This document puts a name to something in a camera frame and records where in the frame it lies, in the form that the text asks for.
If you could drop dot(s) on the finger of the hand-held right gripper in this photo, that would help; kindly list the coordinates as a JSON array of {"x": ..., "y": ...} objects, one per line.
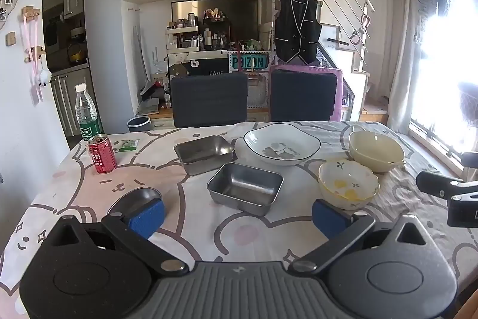
[{"x": 437, "y": 183}]

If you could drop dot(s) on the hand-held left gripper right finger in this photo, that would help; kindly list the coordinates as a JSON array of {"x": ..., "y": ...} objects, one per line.
[{"x": 328, "y": 219}]

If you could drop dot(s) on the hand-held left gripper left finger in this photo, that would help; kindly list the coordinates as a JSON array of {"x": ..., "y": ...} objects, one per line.
[{"x": 147, "y": 217}]

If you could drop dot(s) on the round steel plate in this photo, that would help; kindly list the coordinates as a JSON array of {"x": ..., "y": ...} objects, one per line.
[{"x": 130, "y": 197}]

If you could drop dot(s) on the lemon print scalloped bowl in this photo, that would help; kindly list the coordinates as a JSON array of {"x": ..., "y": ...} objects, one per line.
[{"x": 347, "y": 184}]

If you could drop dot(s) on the black window railing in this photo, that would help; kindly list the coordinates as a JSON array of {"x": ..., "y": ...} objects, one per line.
[{"x": 444, "y": 139}]

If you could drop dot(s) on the cream glass bowl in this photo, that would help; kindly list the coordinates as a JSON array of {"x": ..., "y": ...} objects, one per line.
[{"x": 375, "y": 151}]

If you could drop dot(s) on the green snack packet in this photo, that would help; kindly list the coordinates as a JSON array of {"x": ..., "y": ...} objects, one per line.
[{"x": 127, "y": 145}]

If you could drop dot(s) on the red drink can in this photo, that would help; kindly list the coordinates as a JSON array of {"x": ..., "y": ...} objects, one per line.
[{"x": 101, "y": 156}]

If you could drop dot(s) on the cartoon print tablecloth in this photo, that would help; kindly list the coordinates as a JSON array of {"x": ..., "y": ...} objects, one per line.
[{"x": 224, "y": 229}]

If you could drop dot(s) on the rectangular steel tray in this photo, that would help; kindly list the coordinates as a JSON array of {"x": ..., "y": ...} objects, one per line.
[
  {"x": 203, "y": 152},
  {"x": 244, "y": 188}
]

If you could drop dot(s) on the white plate with dark rim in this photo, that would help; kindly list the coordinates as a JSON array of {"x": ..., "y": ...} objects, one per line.
[{"x": 282, "y": 145}]

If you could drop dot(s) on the grey waste bin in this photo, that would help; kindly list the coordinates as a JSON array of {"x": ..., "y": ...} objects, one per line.
[{"x": 139, "y": 124}]

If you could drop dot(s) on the clear water bottle green label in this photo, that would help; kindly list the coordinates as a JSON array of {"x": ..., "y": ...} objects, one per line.
[{"x": 88, "y": 115}]

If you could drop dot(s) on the purple chair cover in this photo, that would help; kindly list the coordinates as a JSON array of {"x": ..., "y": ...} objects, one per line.
[{"x": 339, "y": 98}]

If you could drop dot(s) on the beige curtain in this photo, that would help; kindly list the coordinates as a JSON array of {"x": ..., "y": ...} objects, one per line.
[{"x": 401, "y": 53}]

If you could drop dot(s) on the grey kitchen base cabinet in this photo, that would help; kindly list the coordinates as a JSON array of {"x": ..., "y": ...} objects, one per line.
[{"x": 73, "y": 98}]

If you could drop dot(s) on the white router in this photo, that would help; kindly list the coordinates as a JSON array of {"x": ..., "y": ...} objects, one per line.
[{"x": 157, "y": 63}]

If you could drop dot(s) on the teal letter sign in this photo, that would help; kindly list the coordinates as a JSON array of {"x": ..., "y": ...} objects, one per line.
[{"x": 249, "y": 62}]

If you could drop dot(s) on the yellow pot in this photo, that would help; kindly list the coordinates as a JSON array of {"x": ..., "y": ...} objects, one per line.
[{"x": 74, "y": 55}]

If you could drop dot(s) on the white cosmetics shelf organizer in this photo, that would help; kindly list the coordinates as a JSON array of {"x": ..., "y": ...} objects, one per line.
[{"x": 183, "y": 38}]

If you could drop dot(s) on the pink ribbon with plush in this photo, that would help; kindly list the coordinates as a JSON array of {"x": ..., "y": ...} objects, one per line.
[{"x": 35, "y": 57}]

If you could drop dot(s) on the black vest with white trim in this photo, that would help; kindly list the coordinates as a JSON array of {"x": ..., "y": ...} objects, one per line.
[{"x": 297, "y": 25}]

